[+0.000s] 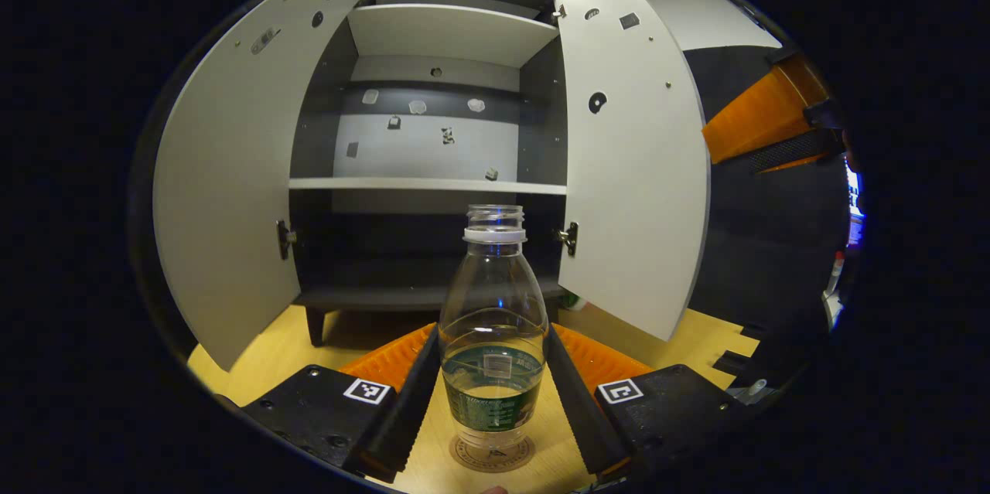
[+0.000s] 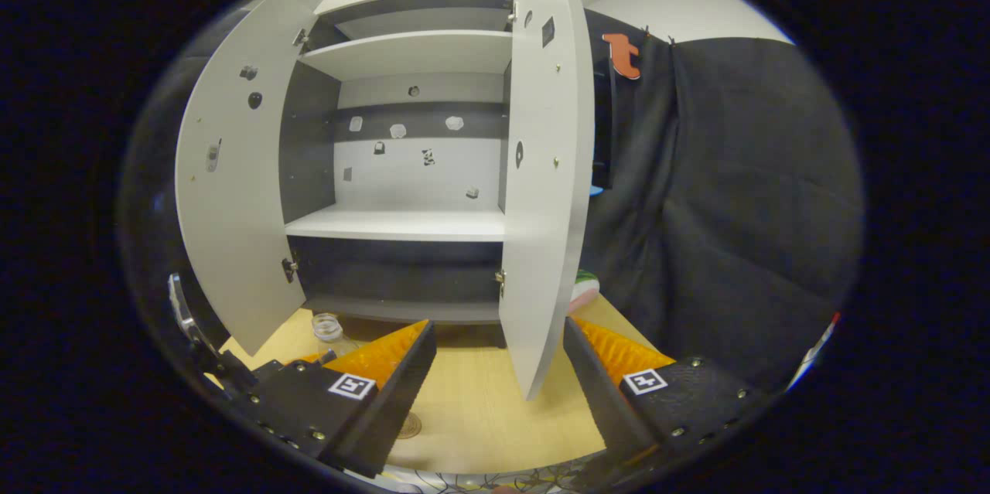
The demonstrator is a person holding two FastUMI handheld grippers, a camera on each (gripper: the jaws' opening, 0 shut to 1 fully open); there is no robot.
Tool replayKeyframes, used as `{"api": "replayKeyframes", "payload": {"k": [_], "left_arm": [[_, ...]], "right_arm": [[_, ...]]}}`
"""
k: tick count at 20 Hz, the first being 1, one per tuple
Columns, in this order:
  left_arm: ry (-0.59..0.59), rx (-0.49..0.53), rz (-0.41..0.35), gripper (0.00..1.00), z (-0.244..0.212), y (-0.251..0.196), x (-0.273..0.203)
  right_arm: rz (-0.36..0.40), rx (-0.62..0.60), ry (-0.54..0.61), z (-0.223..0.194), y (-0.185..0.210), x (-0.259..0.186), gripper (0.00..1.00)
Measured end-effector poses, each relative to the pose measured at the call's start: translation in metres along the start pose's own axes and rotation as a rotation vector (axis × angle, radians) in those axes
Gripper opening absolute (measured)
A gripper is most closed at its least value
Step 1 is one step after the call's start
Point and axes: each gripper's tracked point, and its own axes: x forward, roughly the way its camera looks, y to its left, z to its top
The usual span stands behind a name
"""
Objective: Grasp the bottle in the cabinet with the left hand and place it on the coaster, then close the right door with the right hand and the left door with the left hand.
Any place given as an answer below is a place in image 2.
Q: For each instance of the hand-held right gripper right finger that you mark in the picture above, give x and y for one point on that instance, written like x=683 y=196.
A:
x=595 y=393

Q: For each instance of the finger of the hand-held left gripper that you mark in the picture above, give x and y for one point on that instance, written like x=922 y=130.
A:
x=271 y=369

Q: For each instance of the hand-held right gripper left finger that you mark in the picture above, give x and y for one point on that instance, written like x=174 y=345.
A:
x=402 y=393

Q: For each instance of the round wooden coaster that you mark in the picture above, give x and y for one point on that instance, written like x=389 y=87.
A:
x=410 y=427

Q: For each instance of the clear plastic bottle green label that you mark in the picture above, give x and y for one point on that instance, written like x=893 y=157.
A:
x=329 y=332

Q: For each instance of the white door with camera sticker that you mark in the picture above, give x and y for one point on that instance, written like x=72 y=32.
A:
x=232 y=208

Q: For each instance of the white door with headphones sticker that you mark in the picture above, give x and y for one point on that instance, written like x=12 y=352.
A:
x=545 y=208

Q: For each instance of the metal door hinge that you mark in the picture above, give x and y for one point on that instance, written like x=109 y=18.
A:
x=300 y=38
x=500 y=279
x=511 y=13
x=288 y=268

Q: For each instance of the white thin cabinet shelf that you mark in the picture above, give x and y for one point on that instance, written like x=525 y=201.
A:
x=402 y=223

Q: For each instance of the white cabinet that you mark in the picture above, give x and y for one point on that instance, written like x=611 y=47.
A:
x=418 y=169

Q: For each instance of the white thick cabinet shelf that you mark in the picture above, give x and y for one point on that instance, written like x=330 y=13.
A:
x=418 y=53

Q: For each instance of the pink and green object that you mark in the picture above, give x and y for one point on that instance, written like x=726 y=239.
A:
x=584 y=289

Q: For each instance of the white and red object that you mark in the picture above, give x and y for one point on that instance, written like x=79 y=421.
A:
x=812 y=355

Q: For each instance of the black backdrop cloth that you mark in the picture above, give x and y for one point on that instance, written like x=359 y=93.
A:
x=735 y=208

